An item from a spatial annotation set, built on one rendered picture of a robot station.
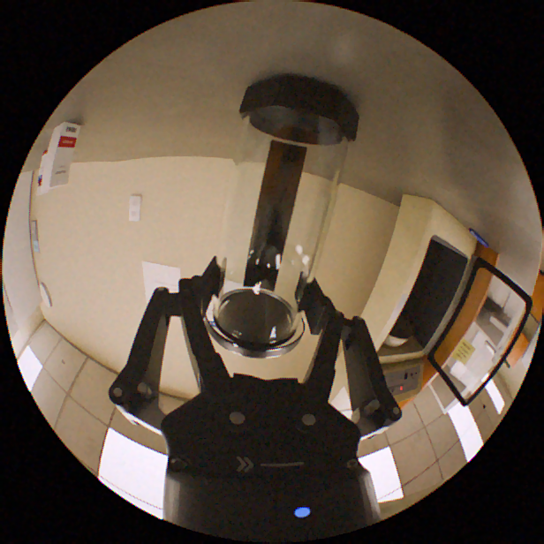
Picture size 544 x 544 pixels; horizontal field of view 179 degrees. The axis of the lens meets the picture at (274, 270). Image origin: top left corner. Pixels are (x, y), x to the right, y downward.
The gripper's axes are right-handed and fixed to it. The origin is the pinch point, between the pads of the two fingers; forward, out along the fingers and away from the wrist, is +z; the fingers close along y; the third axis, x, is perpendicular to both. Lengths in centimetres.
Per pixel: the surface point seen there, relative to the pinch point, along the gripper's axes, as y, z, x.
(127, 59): -12.8, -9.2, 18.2
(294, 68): -1.6, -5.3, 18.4
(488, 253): 69, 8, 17
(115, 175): -73, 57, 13
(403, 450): 158, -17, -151
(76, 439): -131, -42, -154
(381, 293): 32.3, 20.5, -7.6
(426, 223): 32.2, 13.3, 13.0
